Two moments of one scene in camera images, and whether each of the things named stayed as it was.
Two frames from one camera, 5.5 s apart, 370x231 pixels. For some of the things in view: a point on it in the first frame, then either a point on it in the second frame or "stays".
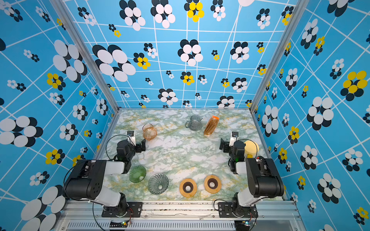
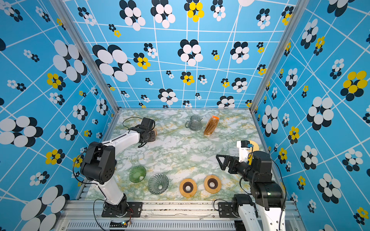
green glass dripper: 137,173 stays
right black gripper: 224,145 → 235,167
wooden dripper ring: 188,187 stays
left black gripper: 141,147 → 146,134
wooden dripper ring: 213,184 stays
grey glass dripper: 158,184 stays
